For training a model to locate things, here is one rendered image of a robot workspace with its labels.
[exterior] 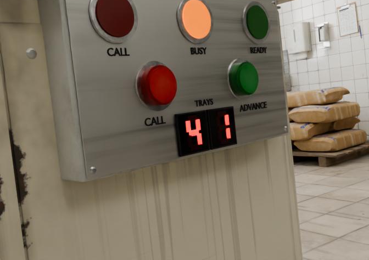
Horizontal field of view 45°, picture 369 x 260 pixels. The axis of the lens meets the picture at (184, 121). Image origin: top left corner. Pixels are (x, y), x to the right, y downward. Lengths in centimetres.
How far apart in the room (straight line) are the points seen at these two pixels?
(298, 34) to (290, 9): 39
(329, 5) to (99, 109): 506
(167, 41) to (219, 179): 15
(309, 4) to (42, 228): 525
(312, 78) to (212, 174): 504
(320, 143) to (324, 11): 171
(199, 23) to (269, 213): 22
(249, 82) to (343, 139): 398
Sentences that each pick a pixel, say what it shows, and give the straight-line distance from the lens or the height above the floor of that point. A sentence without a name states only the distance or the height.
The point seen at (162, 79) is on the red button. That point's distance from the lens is 33.
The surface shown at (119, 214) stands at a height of 66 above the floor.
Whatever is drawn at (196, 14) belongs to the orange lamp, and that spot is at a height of 82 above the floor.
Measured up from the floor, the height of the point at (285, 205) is 62.
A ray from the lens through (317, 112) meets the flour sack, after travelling 423.
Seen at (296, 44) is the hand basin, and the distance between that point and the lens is 544.
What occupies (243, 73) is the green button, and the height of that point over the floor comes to 76.
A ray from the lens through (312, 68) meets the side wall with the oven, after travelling 544.
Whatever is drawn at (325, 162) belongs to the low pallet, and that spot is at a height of 4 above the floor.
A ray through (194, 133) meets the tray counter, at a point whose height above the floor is 72.
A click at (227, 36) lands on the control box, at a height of 80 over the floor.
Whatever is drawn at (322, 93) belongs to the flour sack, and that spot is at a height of 65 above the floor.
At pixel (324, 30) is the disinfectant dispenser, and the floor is 132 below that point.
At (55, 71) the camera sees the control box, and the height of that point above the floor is 78.
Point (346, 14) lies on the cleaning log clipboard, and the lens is 517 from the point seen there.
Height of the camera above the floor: 75
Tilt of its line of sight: 3 degrees down
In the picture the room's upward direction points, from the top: 6 degrees counter-clockwise
